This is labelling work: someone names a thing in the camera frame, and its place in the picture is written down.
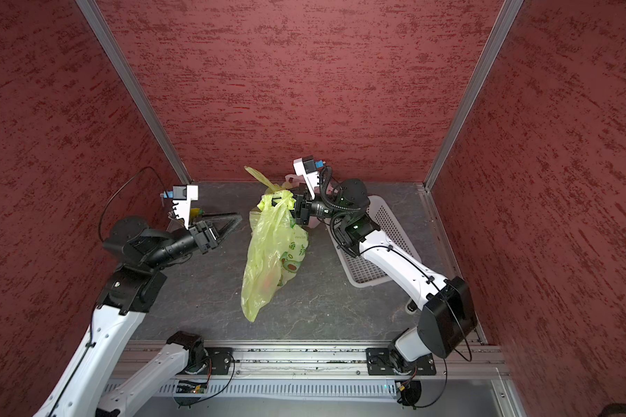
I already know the yellow pencil cup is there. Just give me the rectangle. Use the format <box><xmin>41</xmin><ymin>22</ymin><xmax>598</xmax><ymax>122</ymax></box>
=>
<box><xmin>190</xmin><ymin>208</ymin><xmax>203</xmax><ymax>219</ymax></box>

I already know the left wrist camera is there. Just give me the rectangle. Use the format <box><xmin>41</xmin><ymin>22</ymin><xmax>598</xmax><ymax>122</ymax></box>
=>
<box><xmin>160</xmin><ymin>184</ymin><xmax>199</xmax><ymax>229</ymax></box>

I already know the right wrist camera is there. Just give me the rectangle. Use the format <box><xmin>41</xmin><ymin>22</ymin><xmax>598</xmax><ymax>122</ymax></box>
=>
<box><xmin>293</xmin><ymin>156</ymin><xmax>325</xmax><ymax>199</ymax></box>

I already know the white plastic basket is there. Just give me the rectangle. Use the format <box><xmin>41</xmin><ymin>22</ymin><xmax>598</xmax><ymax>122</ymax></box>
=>
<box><xmin>325</xmin><ymin>195</ymin><xmax>421</xmax><ymax>289</ymax></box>

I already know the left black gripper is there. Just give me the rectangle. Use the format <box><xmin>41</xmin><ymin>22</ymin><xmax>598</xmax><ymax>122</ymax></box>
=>
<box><xmin>145</xmin><ymin>209</ymin><xmax>244</xmax><ymax>268</ymax></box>

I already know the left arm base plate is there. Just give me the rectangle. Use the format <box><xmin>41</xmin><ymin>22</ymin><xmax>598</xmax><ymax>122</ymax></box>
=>
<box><xmin>177</xmin><ymin>347</ymin><xmax>233</xmax><ymax>377</ymax></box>

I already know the right aluminium corner post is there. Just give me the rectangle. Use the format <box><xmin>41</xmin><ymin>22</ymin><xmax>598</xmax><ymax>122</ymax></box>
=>
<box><xmin>424</xmin><ymin>0</ymin><xmax>523</xmax><ymax>194</ymax></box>

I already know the pink plastic bag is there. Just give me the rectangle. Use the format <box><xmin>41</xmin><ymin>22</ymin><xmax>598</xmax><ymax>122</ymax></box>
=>
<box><xmin>283</xmin><ymin>174</ymin><xmax>300</xmax><ymax>190</ymax></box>

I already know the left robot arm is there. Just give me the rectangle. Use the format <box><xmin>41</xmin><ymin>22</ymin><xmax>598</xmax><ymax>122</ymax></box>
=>
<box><xmin>37</xmin><ymin>213</ymin><xmax>243</xmax><ymax>416</ymax></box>

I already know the aluminium front rail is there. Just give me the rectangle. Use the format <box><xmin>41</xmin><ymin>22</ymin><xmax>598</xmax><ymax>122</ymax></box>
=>
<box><xmin>206</xmin><ymin>341</ymin><xmax>512</xmax><ymax>381</ymax></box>

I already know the green plastic bag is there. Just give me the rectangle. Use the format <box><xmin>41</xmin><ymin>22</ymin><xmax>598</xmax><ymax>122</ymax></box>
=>
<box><xmin>243</xmin><ymin>166</ymin><xmax>293</xmax><ymax>197</ymax></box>
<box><xmin>241</xmin><ymin>190</ymin><xmax>309</xmax><ymax>322</ymax></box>

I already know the left aluminium corner post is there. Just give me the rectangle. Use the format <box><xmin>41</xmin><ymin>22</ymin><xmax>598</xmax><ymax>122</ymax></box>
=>
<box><xmin>76</xmin><ymin>0</ymin><xmax>193</xmax><ymax>184</ymax></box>

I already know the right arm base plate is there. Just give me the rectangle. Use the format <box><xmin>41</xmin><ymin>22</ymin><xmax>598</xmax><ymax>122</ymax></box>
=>
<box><xmin>365</xmin><ymin>347</ymin><xmax>436</xmax><ymax>376</ymax></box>

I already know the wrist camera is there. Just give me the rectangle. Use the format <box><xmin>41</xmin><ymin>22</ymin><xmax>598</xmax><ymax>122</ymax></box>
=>
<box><xmin>293</xmin><ymin>156</ymin><xmax>325</xmax><ymax>199</ymax></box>
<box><xmin>160</xmin><ymin>184</ymin><xmax>199</xmax><ymax>229</ymax></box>

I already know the aluminium corner post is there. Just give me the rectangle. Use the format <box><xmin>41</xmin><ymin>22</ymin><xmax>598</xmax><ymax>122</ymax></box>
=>
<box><xmin>424</xmin><ymin>0</ymin><xmax>523</xmax><ymax>194</ymax></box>
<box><xmin>76</xmin><ymin>0</ymin><xmax>193</xmax><ymax>184</ymax></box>

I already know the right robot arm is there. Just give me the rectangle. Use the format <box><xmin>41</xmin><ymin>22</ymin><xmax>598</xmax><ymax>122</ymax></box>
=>
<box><xmin>291</xmin><ymin>179</ymin><xmax>477</xmax><ymax>375</ymax></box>

